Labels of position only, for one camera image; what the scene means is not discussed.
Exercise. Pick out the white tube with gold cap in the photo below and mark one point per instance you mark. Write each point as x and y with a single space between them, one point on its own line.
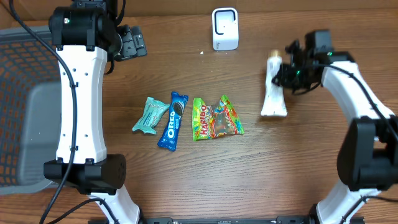
274 104

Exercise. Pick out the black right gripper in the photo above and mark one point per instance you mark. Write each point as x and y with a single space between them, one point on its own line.
281 79

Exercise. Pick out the grey plastic mesh basket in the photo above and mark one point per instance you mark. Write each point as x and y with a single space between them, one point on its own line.
30 112

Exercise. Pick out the teal snack packet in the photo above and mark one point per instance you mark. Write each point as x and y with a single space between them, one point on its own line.
153 112

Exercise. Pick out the green Haribo gummy bag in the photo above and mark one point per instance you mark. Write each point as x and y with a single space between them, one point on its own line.
215 121

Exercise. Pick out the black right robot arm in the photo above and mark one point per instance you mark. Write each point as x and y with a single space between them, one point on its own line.
367 160

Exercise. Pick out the white barcode scanner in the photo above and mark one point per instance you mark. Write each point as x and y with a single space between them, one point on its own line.
225 29

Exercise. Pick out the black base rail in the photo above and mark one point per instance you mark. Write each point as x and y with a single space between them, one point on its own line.
277 220

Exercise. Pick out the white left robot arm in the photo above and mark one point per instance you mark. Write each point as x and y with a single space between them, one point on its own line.
89 38

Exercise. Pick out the blue Oreo cookie pack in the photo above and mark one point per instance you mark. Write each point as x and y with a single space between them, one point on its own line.
169 137

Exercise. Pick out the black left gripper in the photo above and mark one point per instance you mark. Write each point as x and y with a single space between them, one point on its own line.
135 44

